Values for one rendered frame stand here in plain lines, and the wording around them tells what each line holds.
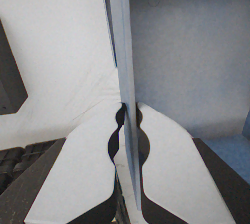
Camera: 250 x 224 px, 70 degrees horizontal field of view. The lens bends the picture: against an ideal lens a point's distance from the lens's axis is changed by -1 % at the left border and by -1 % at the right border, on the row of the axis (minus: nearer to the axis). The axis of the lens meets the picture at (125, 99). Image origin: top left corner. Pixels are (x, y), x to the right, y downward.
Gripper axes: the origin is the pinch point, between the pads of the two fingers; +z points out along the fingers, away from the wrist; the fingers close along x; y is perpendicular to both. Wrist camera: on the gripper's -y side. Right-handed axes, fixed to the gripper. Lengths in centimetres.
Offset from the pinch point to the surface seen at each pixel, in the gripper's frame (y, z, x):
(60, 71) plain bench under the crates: 12.6, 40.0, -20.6
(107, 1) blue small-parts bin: -5.6, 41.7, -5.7
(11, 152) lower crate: 40, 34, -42
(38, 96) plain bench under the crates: 20, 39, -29
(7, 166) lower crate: 39, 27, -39
